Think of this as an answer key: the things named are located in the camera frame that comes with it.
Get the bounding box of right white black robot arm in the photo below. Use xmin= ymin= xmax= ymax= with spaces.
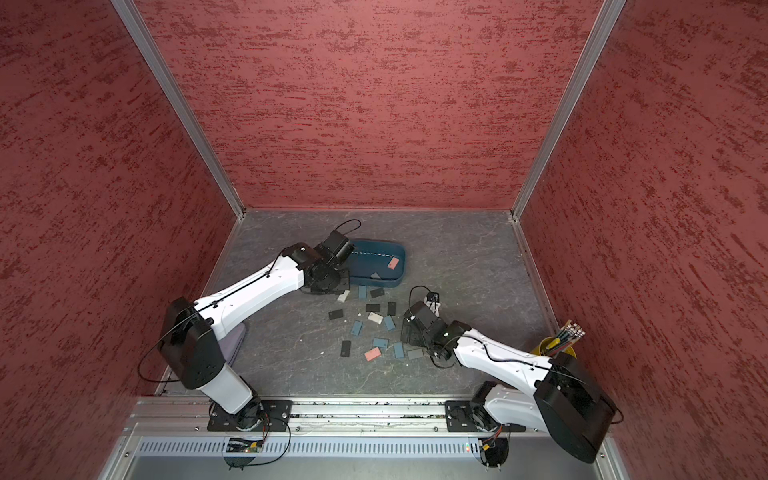
xmin=401 ymin=303 xmax=620 ymax=464

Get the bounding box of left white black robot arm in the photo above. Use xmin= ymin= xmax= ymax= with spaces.
xmin=150 ymin=236 xmax=354 ymax=431

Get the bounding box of teal plastic storage box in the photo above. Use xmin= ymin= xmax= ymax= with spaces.
xmin=343 ymin=239 xmax=407 ymax=288

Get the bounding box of lavender cloth at left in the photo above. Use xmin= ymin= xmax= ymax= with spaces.
xmin=219 ymin=323 xmax=247 ymax=366

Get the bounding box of yellow pencil cup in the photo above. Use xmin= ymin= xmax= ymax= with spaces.
xmin=532 ymin=321 xmax=585 ymax=358

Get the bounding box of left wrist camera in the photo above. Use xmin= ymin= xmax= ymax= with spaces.
xmin=315 ymin=230 xmax=355 ymax=266

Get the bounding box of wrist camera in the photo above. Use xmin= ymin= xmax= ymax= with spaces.
xmin=405 ymin=291 xmax=441 ymax=331
xmin=315 ymin=230 xmax=355 ymax=266

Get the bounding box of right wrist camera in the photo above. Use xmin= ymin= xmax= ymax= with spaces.
xmin=405 ymin=291 xmax=441 ymax=331

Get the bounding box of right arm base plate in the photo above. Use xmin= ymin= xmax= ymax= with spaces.
xmin=444 ymin=400 xmax=526 ymax=436

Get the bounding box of aluminium front rail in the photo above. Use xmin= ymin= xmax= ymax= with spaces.
xmin=122 ymin=395 xmax=610 ymax=438

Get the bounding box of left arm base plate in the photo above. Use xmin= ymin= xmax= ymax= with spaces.
xmin=207 ymin=400 xmax=293 ymax=433

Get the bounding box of perforated cable tray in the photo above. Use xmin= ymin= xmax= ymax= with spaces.
xmin=136 ymin=437 xmax=482 ymax=461

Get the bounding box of left aluminium corner post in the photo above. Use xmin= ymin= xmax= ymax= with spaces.
xmin=111 ymin=0 xmax=246 ymax=221

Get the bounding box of aluminium corner post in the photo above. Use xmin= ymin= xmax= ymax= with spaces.
xmin=111 ymin=0 xmax=246 ymax=221
xmin=511 ymin=0 xmax=626 ymax=222

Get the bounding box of right aluminium corner post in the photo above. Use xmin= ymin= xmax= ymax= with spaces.
xmin=511 ymin=0 xmax=626 ymax=222

